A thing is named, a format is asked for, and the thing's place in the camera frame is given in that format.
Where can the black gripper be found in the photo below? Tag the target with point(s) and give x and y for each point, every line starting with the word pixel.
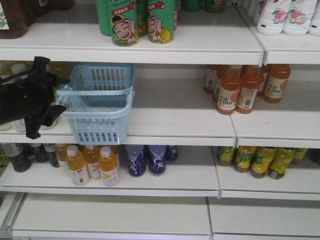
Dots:
pixel 29 95

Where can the light blue plastic basket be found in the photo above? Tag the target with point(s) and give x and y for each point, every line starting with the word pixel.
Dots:
pixel 98 102

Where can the pale green drink bottle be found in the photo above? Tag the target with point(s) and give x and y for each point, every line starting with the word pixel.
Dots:
pixel 18 68
pixel 5 127

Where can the dark tea bottle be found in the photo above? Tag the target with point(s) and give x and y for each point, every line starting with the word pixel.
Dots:
pixel 39 152
pixel 19 160
pixel 50 149

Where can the orange juice bottle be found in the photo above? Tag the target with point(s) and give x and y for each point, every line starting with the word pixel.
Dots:
pixel 108 166
pixel 61 152
pixel 91 155
pixel 77 166

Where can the brown tea bottle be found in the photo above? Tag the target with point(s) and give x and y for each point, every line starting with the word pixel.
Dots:
pixel 12 21

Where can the green cartoon tea bottle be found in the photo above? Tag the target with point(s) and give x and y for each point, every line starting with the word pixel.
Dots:
pixel 123 22
pixel 160 21

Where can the blue drink bottle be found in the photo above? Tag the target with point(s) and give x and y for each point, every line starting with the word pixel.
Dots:
pixel 171 152
pixel 157 165
pixel 136 161

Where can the orange C100 drink bottle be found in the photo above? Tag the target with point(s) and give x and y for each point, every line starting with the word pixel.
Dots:
pixel 249 84
pixel 277 82
pixel 229 90

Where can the white metal shelving unit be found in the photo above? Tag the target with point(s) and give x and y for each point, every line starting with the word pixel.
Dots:
pixel 196 199

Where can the yellow lemon tea bottle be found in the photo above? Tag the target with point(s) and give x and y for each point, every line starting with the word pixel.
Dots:
pixel 299 155
pixel 244 157
pixel 226 155
pixel 264 157
pixel 278 167

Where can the white peach drink bottle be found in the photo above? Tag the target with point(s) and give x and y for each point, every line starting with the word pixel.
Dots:
pixel 299 17
pixel 273 16

